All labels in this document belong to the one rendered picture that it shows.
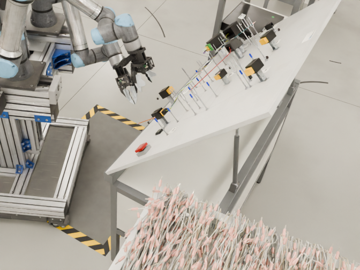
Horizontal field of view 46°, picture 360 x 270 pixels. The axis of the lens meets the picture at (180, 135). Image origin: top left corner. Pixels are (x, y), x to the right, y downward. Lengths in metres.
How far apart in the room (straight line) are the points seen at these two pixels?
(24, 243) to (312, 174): 2.23
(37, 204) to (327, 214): 2.07
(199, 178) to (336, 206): 1.51
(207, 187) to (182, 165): 0.19
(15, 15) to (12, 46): 0.16
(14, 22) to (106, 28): 0.38
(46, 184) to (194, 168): 1.12
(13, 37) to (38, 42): 0.72
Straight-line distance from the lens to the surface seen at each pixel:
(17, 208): 2.95
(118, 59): 2.18
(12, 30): 1.98
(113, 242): 2.68
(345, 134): 4.14
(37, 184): 3.02
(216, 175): 2.33
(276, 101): 1.51
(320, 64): 4.91
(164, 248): 1.21
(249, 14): 3.06
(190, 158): 2.37
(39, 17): 2.64
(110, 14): 2.04
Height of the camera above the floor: 2.56
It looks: 45 degrees down
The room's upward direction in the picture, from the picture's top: 9 degrees clockwise
